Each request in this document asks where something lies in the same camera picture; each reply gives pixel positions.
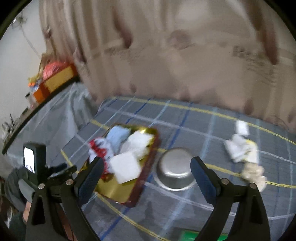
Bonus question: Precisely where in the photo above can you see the white hotel towel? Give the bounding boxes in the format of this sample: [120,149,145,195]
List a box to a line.
[224,134,251,163]

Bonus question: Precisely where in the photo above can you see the white fluffy yellow-lined mitt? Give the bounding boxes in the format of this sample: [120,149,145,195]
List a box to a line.
[119,131,154,160]

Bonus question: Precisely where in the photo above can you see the red plastic bag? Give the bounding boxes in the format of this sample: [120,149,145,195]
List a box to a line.
[43,61,67,80]

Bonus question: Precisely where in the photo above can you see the red yellow cardboard box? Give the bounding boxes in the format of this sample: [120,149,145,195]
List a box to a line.
[28,63,78,104]

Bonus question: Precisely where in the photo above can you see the grey plaid tablecloth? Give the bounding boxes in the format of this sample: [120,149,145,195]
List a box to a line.
[49,97,295,240]

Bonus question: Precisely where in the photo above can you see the white yellow-edged towel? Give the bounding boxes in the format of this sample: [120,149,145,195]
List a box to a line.
[245,139,259,164]

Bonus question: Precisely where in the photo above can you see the beige printed curtain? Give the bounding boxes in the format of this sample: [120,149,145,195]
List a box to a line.
[39,1,295,132]

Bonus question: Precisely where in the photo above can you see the red white satin cloth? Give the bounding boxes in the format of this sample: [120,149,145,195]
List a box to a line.
[89,138,114,181]

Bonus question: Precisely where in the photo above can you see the light blue fluffy towel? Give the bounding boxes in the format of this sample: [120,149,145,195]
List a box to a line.
[106,126,130,155]

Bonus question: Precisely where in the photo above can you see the small white folded cloth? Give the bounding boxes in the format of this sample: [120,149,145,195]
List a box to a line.
[235,120,249,137]

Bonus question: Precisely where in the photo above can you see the gold red tin tray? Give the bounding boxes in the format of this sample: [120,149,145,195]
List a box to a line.
[83,123,160,208]

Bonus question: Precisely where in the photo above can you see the stainless steel bowl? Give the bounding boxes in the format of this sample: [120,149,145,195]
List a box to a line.
[154,148,196,191]

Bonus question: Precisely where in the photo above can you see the green white tissue box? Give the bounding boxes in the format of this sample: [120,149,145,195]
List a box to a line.
[179,230,230,241]

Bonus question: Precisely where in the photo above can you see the cream satin cloth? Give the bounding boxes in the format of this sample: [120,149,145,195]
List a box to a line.
[241,162,267,192]

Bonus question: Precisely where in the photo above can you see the white foam block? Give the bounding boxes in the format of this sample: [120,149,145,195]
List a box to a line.
[110,152,142,184]

